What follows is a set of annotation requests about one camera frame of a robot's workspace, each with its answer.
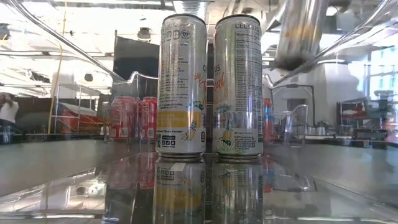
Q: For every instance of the white Celsius energy can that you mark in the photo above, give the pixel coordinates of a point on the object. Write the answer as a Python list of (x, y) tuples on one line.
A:
[(237, 87), (180, 87), (300, 31)]

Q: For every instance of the red Coca-Cola can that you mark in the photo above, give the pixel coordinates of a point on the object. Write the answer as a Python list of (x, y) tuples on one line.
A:
[(138, 119), (122, 119), (149, 119)]

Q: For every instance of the red cart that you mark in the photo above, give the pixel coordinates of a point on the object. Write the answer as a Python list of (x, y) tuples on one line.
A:
[(77, 121)]

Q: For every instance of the red and blue soda can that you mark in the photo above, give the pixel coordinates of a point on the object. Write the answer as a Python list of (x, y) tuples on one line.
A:
[(268, 121)]

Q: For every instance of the clear plastic bin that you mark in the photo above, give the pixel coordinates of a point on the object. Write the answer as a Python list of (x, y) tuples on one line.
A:
[(199, 199), (130, 144), (292, 130)]

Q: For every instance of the ribbed silver ventilation duct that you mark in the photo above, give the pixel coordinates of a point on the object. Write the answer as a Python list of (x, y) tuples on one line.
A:
[(192, 6)]

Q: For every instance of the person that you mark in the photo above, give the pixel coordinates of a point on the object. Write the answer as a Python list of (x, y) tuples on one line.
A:
[(7, 110)]

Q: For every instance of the black background panel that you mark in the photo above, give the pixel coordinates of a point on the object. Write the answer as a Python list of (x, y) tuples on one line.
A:
[(37, 118)]

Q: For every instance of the ceiling light strip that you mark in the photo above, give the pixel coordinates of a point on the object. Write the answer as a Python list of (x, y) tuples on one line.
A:
[(268, 58)]

